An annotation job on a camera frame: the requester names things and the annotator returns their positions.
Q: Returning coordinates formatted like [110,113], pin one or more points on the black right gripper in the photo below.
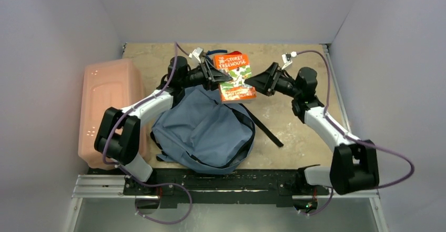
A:
[274,79]

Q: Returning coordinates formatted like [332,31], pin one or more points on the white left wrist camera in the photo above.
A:
[196,55]

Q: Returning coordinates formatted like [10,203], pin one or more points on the aluminium frame rail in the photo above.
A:
[360,211]

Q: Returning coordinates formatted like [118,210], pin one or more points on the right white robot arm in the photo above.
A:
[354,165]

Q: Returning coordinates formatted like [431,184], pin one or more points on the red utility knife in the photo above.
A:
[234,53]

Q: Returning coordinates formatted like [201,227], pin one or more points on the blue handled pliers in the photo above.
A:
[208,54]

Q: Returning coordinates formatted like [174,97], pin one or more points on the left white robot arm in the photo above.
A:
[118,136]

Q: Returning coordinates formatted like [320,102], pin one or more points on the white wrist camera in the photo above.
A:
[287,59]
[196,55]

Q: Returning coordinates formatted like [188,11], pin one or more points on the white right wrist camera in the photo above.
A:
[287,59]

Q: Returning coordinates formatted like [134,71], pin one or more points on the orange green picture book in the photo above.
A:
[237,66]

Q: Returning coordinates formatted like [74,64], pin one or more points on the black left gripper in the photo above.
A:
[212,77]

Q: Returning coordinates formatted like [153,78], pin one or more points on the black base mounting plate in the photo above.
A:
[170,187]

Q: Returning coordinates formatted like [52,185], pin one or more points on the blue student backpack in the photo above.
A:
[206,135]

